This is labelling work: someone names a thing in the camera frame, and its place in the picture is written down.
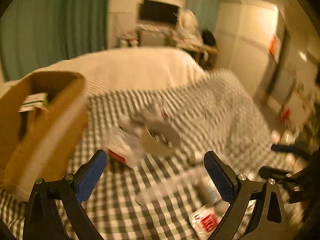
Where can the checkered bed sheet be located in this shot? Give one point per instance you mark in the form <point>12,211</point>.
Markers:
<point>214,114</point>

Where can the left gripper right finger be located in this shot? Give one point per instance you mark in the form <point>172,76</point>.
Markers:
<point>268,219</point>

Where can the white cream tube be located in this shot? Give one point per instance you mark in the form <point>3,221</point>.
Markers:
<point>170,186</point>

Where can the green white medicine box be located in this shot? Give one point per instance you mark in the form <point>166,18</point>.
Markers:
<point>33,101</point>

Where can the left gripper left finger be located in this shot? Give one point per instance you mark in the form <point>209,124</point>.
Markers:
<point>42,218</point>

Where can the white louvered wardrobe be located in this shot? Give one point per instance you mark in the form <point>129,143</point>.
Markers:
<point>243,31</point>

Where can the brown cardboard box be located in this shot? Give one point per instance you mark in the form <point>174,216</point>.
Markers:
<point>41,147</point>

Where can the small teal curtain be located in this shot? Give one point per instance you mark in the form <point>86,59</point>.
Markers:
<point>205,11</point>

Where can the black wall television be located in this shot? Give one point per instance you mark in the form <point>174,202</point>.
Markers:
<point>156,11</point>

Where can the black backpack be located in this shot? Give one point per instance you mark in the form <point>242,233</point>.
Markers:
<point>208,38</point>

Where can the large teal curtain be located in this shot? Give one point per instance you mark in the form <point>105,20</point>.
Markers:
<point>38,33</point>

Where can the orange hanging tag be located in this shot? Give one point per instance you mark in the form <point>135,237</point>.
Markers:
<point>273,45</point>

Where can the cream quilted blanket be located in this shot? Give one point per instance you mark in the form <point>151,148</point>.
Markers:
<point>133,68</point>

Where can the red white packet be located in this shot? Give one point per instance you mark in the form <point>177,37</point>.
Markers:
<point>205,220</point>

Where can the wooden chair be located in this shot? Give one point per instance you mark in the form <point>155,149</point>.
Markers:
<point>205,56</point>

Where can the round vanity mirror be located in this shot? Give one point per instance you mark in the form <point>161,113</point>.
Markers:
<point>187,20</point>

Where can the white tape roll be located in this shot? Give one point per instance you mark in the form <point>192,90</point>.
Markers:
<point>159,139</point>

